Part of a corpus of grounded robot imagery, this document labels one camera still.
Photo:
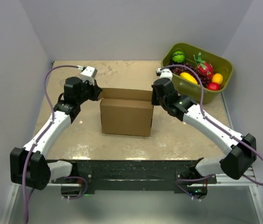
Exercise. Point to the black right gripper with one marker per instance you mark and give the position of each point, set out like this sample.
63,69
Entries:
153,101

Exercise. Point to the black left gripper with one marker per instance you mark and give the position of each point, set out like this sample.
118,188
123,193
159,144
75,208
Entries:
95,88

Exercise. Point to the brown cardboard box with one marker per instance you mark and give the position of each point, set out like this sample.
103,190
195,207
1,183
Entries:
126,112

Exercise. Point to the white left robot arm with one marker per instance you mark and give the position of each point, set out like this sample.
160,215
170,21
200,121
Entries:
28,165

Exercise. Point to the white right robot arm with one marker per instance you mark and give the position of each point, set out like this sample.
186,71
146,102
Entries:
236,147

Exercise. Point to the yellow toy banana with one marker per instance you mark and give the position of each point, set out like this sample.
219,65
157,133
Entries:
188,77

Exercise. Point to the dark purple toy grapes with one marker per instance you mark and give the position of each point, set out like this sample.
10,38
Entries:
172,66

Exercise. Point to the green toy watermelon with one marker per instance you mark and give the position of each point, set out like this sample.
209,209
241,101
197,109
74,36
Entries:
178,57

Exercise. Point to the green plastic basket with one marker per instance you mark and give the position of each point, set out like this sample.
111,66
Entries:
185,87

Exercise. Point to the pink toy dragon fruit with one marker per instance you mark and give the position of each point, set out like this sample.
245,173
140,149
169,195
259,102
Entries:
202,66

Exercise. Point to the red toy apple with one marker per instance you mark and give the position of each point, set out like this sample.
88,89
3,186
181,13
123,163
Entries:
213,86

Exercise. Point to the yellow toy mango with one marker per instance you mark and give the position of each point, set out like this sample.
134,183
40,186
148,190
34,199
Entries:
217,78

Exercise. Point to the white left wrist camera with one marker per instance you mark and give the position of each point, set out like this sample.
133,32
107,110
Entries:
88,74

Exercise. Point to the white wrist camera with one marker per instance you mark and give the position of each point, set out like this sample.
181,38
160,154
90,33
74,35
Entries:
88,74
164,73

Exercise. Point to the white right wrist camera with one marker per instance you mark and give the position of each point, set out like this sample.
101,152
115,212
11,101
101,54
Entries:
164,73

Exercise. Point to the black base frame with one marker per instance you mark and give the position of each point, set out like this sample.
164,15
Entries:
89,176

